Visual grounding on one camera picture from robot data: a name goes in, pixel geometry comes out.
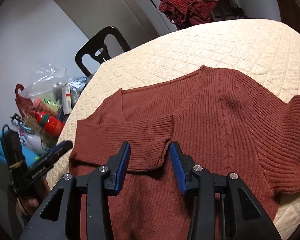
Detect rust red knit sweater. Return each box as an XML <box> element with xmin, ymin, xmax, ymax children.
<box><xmin>69</xmin><ymin>66</ymin><xmax>300</xmax><ymax>239</ymax></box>

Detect person left hand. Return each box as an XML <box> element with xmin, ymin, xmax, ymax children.
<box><xmin>18</xmin><ymin>178</ymin><xmax>50</xmax><ymax>217</ymax></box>

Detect blue thermos jug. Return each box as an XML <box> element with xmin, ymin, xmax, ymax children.
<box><xmin>0</xmin><ymin>129</ymin><xmax>41</xmax><ymax>167</ymax></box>

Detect white spray bottle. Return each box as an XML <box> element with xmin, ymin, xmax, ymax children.
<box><xmin>19</xmin><ymin>127</ymin><xmax>49</xmax><ymax>155</ymax></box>

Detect red reindeer thermos bottle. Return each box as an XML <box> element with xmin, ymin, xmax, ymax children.
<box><xmin>30</xmin><ymin>111</ymin><xmax>64</xmax><ymax>137</ymax></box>

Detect red gift bag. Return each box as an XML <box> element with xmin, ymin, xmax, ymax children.
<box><xmin>15</xmin><ymin>83</ymin><xmax>36</xmax><ymax>118</ymax></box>

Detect pink green snack packet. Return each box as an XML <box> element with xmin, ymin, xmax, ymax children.
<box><xmin>33</xmin><ymin>98</ymin><xmax>60</xmax><ymax>118</ymax></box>

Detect white medicine box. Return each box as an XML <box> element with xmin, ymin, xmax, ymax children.
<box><xmin>62</xmin><ymin>83</ymin><xmax>72</xmax><ymax>115</ymax></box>

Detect clear plastic bag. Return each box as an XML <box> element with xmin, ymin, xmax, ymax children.
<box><xmin>20</xmin><ymin>62</ymin><xmax>72</xmax><ymax>99</ymax></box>

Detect black chair behind table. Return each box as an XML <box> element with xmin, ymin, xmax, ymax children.
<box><xmin>75</xmin><ymin>26</ymin><xmax>131</xmax><ymax>77</ymax></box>

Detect beige quilted table cover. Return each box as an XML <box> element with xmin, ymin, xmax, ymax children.
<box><xmin>47</xmin><ymin>19</ymin><xmax>300</xmax><ymax>239</ymax></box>

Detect grey refrigerator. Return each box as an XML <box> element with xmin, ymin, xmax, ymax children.
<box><xmin>54</xmin><ymin>0</ymin><xmax>176</xmax><ymax>48</ymax></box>

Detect red black checkered cloth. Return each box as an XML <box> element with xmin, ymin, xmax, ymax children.
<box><xmin>159</xmin><ymin>0</ymin><xmax>218</xmax><ymax>30</ymax></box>

